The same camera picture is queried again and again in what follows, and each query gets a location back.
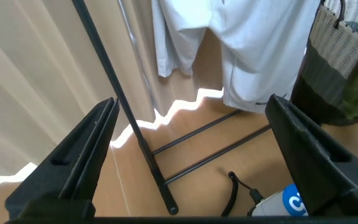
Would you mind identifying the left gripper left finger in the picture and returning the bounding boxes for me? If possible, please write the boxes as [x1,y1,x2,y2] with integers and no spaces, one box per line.
[5,97,121,220]

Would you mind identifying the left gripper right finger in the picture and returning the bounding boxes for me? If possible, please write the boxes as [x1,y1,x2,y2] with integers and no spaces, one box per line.
[265,94,358,216]

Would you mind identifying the pale grey shorts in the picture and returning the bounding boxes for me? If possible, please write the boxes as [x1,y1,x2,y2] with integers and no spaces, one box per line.
[151,0,321,114]

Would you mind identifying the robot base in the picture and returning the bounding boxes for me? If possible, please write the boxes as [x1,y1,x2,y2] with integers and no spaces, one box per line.
[252,183,310,217]

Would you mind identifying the black clothes rack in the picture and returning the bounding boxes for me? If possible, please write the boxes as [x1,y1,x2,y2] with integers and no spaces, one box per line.
[71,0,273,216]

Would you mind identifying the white laundry basket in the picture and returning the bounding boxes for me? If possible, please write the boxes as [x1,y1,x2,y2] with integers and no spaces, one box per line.
[290,0,358,127]

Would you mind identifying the black cable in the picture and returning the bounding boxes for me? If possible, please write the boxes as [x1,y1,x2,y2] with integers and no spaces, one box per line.
[221,170,265,218]

